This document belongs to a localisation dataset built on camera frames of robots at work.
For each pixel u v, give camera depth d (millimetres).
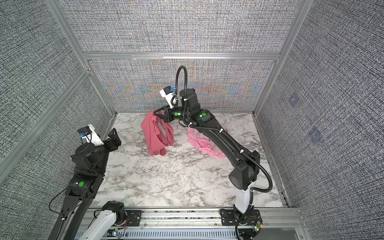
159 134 732
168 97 615
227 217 730
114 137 605
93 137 579
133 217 732
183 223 731
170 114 618
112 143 587
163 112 643
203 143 984
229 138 494
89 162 475
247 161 465
